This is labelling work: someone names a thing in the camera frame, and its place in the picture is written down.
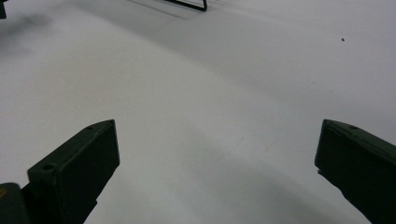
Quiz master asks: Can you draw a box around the black wire rack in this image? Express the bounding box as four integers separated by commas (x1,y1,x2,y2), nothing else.
162,0,209,13

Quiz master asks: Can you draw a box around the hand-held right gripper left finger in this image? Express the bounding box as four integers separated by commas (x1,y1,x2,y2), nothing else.
21,119,121,224

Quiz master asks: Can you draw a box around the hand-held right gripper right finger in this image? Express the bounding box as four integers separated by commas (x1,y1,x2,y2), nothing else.
314,119,396,224

